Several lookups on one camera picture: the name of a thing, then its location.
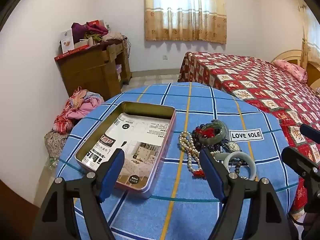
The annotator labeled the blue checked tablecloth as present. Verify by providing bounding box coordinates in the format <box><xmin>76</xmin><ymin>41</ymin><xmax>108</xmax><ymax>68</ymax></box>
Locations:
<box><xmin>54</xmin><ymin>82</ymin><xmax>299</xmax><ymax>240</ymax></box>

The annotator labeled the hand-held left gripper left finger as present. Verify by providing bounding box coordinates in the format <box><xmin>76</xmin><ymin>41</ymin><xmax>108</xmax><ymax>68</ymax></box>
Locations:
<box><xmin>31</xmin><ymin>148</ymin><xmax>125</xmax><ymax>240</ymax></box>

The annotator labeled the cream wooden headboard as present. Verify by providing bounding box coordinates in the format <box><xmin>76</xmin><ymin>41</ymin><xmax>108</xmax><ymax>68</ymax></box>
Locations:
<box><xmin>271</xmin><ymin>50</ymin><xmax>320</xmax><ymax>88</ymax></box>

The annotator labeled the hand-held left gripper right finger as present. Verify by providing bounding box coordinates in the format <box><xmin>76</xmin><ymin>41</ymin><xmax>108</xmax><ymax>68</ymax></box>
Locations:
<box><xmin>199</xmin><ymin>148</ymin><xmax>300</xmax><ymax>240</ymax></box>

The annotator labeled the green bangle with red tassel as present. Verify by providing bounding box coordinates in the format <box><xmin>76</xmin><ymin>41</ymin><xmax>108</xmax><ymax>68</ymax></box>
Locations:
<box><xmin>200</xmin><ymin>120</ymin><xmax>227</xmax><ymax>139</ymax></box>

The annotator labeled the pile of colourful clothes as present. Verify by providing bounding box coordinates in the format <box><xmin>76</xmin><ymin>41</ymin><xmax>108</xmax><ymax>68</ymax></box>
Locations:
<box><xmin>44</xmin><ymin>87</ymin><xmax>105</xmax><ymax>158</ymax></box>

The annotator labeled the pile of clothes on cabinet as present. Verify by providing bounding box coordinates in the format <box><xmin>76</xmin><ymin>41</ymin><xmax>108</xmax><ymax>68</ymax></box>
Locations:
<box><xmin>71</xmin><ymin>20</ymin><xmax>124</xmax><ymax>43</ymax></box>

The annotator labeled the bed with red quilt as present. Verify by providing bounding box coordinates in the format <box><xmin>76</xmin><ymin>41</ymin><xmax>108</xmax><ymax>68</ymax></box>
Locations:
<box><xmin>178</xmin><ymin>52</ymin><xmax>320</xmax><ymax>215</ymax></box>

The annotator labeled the silver wristwatch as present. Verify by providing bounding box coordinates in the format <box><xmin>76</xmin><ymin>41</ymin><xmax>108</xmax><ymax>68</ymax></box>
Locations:
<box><xmin>221</xmin><ymin>140</ymin><xmax>242</xmax><ymax>154</ymax></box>

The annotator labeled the white sewn label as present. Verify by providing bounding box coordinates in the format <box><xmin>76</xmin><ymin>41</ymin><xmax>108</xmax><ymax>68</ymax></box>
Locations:
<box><xmin>229</xmin><ymin>130</ymin><xmax>264</xmax><ymax>140</ymax></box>

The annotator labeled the pearl necklace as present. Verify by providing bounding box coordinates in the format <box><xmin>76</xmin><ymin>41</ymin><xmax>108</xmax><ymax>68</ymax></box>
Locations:
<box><xmin>179</xmin><ymin>131</ymin><xmax>208</xmax><ymax>178</ymax></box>

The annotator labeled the bead bracelet with red tassel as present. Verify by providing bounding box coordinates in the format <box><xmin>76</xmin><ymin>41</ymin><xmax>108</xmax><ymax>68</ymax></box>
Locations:
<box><xmin>191</xmin><ymin>169</ymin><xmax>208</xmax><ymax>179</ymax></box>

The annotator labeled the beige window curtain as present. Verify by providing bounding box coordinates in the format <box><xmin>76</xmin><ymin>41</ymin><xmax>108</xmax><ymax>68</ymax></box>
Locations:
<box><xmin>297</xmin><ymin>0</ymin><xmax>320</xmax><ymax>70</ymax></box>
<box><xmin>144</xmin><ymin>0</ymin><xmax>227</xmax><ymax>44</ymax></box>

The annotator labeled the pink metal tin box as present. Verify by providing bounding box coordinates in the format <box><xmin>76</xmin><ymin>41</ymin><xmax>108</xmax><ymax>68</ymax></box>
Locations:
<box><xmin>74</xmin><ymin>101</ymin><xmax>177</xmax><ymax>200</ymax></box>

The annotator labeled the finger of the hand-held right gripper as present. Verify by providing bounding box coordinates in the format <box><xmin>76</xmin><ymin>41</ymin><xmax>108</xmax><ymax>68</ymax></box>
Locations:
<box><xmin>299</xmin><ymin>124</ymin><xmax>320</xmax><ymax>144</ymax></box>
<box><xmin>281</xmin><ymin>146</ymin><xmax>320</xmax><ymax>180</ymax></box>

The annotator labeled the pink pillow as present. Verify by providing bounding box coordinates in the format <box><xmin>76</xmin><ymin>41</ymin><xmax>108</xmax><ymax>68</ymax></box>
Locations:
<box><xmin>272</xmin><ymin>59</ymin><xmax>308</xmax><ymax>83</ymax></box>

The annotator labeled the dark bead bracelet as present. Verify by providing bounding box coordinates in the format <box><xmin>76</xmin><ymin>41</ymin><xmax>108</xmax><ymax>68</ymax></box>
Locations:
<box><xmin>192</xmin><ymin>126</ymin><xmax>227</xmax><ymax>155</ymax></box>

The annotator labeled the flat red box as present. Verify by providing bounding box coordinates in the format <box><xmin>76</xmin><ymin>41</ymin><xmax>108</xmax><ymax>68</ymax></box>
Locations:
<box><xmin>54</xmin><ymin>44</ymin><xmax>90</xmax><ymax>62</ymax></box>

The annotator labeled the white printed box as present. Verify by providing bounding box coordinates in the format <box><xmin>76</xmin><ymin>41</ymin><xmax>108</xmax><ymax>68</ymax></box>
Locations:
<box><xmin>60</xmin><ymin>29</ymin><xmax>75</xmax><ymax>54</ymax></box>

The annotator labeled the pale jade bangle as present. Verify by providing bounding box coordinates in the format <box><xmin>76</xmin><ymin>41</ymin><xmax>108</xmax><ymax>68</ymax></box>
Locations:
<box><xmin>215</xmin><ymin>151</ymin><xmax>257</xmax><ymax>180</ymax></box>

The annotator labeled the brown wooden cabinet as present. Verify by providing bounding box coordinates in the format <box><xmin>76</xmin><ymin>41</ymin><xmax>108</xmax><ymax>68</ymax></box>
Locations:
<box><xmin>54</xmin><ymin>39</ymin><xmax>132</xmax><ymax>100</ymax></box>

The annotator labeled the black cable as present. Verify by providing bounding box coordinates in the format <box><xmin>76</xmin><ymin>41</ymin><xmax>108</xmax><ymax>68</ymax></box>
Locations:
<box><xmin>122</xmin><ymin>36</ymin><xmax>132</xmax><ymax>57</ymax></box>

